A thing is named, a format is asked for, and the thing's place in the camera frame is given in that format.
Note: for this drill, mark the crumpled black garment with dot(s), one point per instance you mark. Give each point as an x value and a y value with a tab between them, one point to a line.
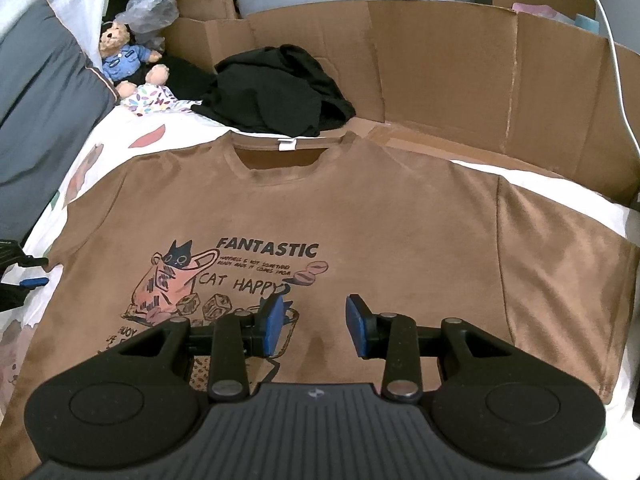
275	90

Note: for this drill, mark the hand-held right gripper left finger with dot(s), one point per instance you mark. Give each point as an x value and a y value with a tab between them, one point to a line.
272	327

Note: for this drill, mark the teddy bear with blue shirt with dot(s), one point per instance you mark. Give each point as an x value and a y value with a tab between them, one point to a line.
122	52

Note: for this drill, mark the white floral cloth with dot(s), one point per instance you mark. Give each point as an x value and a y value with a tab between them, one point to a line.
152	100

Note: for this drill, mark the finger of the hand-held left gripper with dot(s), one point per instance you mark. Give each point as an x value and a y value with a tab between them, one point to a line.
35	282
20	255

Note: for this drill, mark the pink and blue packet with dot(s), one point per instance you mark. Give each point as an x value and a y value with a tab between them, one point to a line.
540	12

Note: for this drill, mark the white curtain cloth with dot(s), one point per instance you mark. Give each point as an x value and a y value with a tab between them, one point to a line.
75	5

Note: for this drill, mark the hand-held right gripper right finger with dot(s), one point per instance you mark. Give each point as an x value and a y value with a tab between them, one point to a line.
356	330

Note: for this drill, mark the clear plastic bag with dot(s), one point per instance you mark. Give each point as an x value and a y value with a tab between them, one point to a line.
150	7

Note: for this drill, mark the dark grey pillow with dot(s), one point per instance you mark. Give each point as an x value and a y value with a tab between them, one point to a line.
45	125

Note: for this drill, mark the white printed bedsheet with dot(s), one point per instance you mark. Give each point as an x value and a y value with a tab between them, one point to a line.
100	140

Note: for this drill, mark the brown printed t-shirt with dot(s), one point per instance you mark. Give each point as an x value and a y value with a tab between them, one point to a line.
390	210

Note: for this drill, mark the flattened cardboard sheet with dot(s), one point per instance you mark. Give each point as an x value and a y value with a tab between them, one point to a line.
450	75

